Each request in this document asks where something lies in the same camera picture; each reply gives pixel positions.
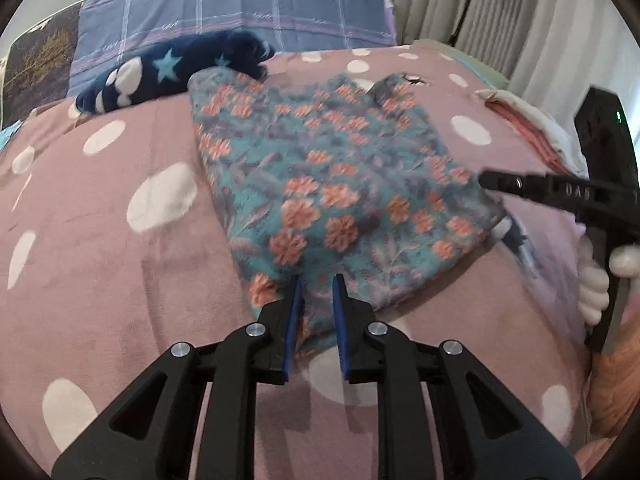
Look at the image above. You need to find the black floor lamp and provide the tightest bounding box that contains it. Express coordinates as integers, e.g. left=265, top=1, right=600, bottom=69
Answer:
left=446, top=0, right=501, bottom=47

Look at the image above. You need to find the floral print shirt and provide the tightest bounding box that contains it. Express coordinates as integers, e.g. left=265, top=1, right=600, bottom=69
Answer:
left=189, top=67, right=508, bottom=361

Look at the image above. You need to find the dark tree print pillow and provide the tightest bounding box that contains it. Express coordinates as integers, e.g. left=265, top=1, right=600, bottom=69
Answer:
left=0, top=0, right=86, bottom=128

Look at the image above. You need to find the person's right forearm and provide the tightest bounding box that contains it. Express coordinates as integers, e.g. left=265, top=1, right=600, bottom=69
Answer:
left=572, top=342, right=640, bottom=471

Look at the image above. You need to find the blue plaid headboard cloth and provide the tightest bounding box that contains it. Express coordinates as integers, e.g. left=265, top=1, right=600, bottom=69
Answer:
left=67, top=0, right=398, bottom=98

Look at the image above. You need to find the light blue deer print quilt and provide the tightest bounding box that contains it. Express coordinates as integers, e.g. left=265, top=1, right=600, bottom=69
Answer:
left=0, top=121, right=23, bottom=153

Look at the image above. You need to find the person's right hand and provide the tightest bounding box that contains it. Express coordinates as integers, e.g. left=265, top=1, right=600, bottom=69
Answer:
left=576, top=234, right=640, bottom=327

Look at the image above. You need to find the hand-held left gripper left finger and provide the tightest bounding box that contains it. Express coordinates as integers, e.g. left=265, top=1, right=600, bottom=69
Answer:
left=52, top=276, right=305, bottom=480

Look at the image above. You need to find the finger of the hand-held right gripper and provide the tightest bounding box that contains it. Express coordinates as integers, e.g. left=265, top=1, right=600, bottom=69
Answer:
left=478, top=170, right=550, bottom=207

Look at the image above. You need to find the folded clothes stack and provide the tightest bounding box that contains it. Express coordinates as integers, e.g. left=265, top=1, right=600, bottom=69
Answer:
left=474, top=87, right=588, bottom=178

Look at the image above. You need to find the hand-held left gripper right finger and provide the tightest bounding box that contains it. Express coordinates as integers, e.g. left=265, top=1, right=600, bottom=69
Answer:
left=333, top=275, right=581, bottom=480

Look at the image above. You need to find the pale pleated curtain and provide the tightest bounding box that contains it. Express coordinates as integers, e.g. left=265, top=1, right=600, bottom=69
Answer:
left=390, top=0, right=640, bottom=161

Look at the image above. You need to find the pink polka dot bedsheet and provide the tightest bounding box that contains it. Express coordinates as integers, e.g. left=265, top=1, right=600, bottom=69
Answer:
left=0, top=45, right=601, bottom=480

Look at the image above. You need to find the navy star print plush blanket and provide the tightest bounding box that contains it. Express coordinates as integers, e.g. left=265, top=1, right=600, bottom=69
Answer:
left=74, top=30, right=277, bottom=115

